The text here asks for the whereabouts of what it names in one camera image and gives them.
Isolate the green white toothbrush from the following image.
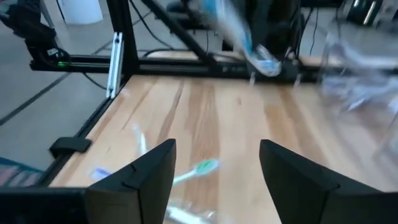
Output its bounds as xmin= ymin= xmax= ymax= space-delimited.
xmin=172 ymin=157 xmax=221 ymax=187

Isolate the white cylinder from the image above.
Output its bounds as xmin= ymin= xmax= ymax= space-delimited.
xmin=60 ymin=0 xmax=104 ymax=26

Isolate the blue pink patterned panel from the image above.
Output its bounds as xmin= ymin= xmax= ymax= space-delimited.
xmin=0 ymin=156 xmax=45 ymax=187

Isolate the silver aluminium bracket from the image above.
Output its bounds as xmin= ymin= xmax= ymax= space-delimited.
xmin=105 ymin=30 xmax=125 ymax=99

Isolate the black frame clamp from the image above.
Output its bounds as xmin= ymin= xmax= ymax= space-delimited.
xmin=49 ymin=136 xmax=93 ymax=159

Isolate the black power cable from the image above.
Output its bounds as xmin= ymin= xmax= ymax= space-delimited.
xmin=129 ymin=0 xmax=190 ymax=58

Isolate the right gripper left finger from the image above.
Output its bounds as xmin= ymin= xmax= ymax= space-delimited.
xmin=0 ymin=139 xmax=177 ymax=224

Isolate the blue white toothbrush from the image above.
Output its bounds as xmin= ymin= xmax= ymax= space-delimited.
xmin=198 ymin=0 xmax=283 ymax=78

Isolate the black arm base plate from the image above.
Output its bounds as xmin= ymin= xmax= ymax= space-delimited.
xmin=214 ymin=58 xmax=312 ymax=84

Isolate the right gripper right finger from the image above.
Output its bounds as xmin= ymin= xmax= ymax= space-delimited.
xmin=259 ymin=139 xmax=398 ymax=224

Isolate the black device with green light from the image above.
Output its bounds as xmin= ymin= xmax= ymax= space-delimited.
xmin=0 ymin=0 xmax=72 ymax=73

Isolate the clear plastic bin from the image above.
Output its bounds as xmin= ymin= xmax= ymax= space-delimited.
xmin=318 ymin=18 xmax=398 ymax=162

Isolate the purple white toothbrush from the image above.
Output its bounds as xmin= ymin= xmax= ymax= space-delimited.
xmin=345 ymin=95 xmax=371 ymax=113
xmin=88 ymin=166 xmax=218 ymax=224

